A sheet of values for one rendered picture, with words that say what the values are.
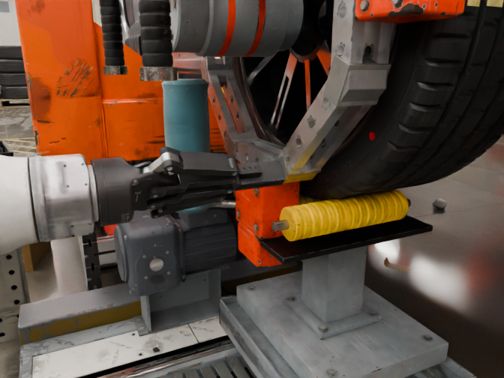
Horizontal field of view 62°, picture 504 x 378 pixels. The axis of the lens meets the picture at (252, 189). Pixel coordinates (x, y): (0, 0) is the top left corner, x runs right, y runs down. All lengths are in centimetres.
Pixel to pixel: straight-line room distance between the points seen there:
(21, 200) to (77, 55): 71
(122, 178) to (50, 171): 7
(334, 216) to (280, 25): 32
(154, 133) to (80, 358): 59
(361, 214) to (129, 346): 71
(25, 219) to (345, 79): 38
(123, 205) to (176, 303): 85
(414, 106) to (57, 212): 43
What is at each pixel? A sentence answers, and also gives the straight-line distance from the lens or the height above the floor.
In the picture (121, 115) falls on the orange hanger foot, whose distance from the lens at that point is 114.
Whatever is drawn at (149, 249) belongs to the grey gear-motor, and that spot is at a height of 36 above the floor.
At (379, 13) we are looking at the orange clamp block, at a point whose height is 82.
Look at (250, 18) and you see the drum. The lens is 69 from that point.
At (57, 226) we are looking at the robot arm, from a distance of 47.
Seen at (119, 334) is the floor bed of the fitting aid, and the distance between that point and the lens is 125.
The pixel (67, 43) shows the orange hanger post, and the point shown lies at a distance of 112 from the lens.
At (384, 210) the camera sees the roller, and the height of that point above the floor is 52.
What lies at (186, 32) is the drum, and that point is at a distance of 67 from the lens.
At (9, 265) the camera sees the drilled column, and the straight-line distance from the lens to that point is 137.
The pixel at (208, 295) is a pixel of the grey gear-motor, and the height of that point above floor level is 10.
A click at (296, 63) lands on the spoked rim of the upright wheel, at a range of 84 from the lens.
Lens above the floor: 77
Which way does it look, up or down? 16 degrees down
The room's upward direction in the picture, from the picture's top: straight up
